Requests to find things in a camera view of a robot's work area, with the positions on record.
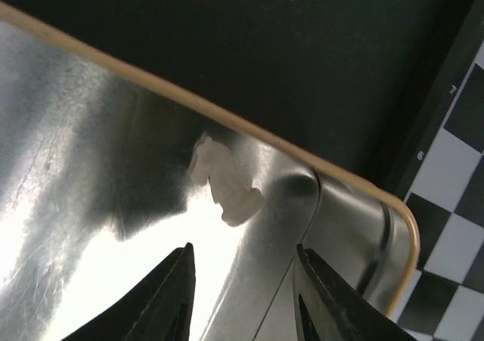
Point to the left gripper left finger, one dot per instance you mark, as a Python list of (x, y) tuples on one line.
[(159, 307)]

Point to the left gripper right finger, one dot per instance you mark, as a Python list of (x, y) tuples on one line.
[(327, 308)]

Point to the white knight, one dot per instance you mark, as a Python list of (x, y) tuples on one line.
[(212, 163)]

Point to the black and white chessboard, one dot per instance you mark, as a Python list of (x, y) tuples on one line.
[(444, 299)]

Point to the gold tin tray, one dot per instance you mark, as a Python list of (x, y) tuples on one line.
[(95, 192)]

